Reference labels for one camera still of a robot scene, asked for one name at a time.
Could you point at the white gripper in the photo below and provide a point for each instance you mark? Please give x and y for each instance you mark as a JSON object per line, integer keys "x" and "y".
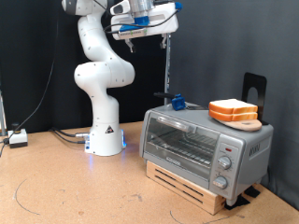
{"x": 162, "y": 18}

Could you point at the metal spatula with blue block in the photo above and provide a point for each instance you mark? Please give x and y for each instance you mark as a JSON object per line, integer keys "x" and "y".
{"x": 178, "y": 102}

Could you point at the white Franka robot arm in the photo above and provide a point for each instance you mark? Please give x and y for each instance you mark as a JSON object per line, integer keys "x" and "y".
{"x": 102, "y": 74}

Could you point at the silver toaster oven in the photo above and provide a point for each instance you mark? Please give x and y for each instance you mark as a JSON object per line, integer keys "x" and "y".
{"x": 246, "y": 137}

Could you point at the silver oven knob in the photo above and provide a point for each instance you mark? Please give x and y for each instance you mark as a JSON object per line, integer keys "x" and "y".
{"x": 224, "y": 162}
{"x": 220, "y": 182}

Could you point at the vertical metal pole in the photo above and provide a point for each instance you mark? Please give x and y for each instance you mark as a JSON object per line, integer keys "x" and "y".
{"x": 168, "y": 68}

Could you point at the grey backdrop curtain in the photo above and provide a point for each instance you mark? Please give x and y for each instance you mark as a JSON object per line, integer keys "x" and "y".
{"x": 224, "y": 37}

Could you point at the black metal bookend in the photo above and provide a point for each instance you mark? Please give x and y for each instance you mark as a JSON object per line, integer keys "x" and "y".
{"x": 247, "y": 82}

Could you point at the black backdrop curtain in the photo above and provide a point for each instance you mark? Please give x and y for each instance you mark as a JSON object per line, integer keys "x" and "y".
{"x": 25, "y": 46}

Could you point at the round tan wooden board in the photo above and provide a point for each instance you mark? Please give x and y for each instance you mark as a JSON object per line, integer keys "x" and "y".
{"x": 246, "y": 126}

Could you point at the emergency stop button box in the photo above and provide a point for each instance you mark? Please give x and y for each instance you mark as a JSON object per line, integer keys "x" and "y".
{"x": 18, "y": 138}

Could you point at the slatted wooden box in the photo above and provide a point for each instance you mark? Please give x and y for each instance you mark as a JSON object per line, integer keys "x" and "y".
{"x": 211, "y": 202}

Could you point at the black foam pad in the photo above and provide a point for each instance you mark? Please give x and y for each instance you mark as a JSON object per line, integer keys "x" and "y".
{"x": 253, "y": 191}
{"x": 241, "y": 202}

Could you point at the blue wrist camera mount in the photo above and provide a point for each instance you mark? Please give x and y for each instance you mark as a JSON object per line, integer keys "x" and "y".
{"x": 140, "y": 21}

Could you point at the thin metal post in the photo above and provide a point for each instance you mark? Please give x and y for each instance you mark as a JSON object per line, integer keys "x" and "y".
{"x": 2, "y": 115}

